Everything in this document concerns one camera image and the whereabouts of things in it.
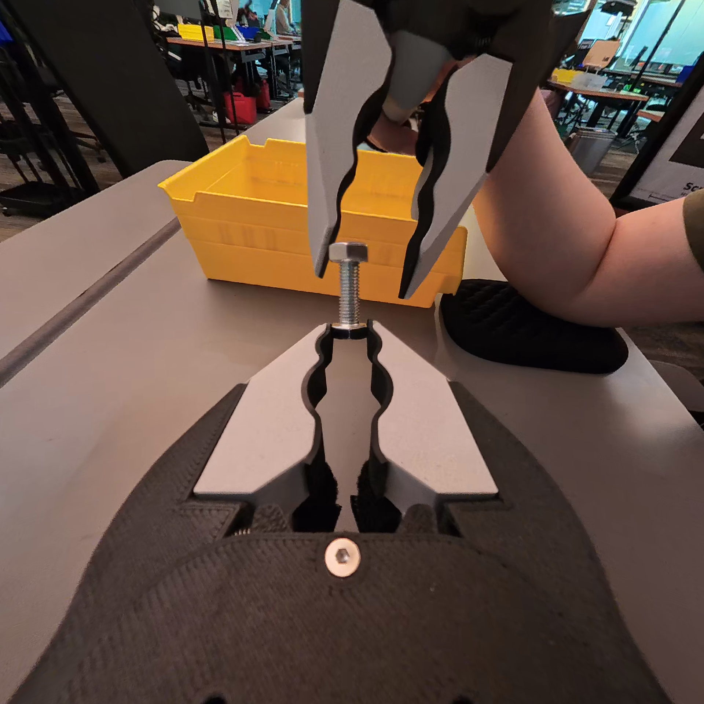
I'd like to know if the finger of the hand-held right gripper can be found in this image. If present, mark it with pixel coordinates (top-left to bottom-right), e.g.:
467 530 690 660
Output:
304 0 394 278
397 52 515 300

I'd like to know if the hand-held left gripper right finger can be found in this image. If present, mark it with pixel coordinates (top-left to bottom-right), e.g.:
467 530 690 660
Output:
352 320 500 533

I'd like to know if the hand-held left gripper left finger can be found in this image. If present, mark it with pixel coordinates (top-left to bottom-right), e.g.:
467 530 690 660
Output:
192 323 337 533

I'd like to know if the yellow plastic bin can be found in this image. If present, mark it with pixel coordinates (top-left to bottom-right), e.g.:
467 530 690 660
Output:
158 135 468 309

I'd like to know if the steel hex bolt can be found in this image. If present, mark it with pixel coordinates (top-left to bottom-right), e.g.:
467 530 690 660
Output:
329 242 370 326

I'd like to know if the person's right forearm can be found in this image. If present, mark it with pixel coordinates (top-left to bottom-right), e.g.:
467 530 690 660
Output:
473 91 704 328

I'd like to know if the red floor container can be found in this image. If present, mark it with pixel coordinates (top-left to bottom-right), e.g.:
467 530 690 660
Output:
223 91 258 126

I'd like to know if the silver waste bin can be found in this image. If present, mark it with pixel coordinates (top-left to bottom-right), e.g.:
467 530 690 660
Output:
566 126 617 177

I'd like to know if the framed marker sign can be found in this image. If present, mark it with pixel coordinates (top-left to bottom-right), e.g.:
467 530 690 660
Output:
609 55 704 207

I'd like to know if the black upright panel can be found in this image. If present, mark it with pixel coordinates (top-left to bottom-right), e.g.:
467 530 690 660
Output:
11 0 210 177

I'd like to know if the black wire rack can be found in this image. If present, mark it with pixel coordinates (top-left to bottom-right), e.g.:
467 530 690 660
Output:
0 11 100 215

